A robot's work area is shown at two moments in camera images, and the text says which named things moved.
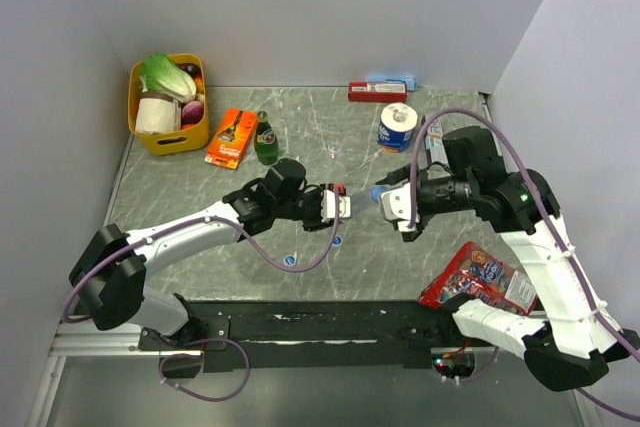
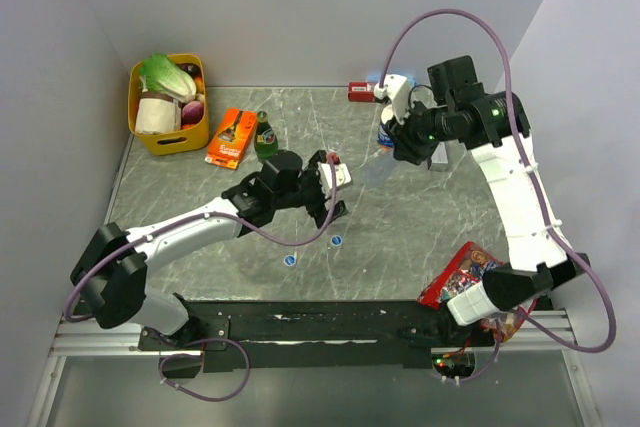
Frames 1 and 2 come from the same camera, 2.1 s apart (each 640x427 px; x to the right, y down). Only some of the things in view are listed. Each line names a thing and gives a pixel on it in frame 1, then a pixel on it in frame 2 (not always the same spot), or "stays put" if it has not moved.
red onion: [192, 112] stays put
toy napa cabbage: [160, 74] stays put
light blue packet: [412, 82] stays put
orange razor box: [232, 138] stays put
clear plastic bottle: [361, 201] → [381, 171]
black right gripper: [397, 175] → [406, 147]
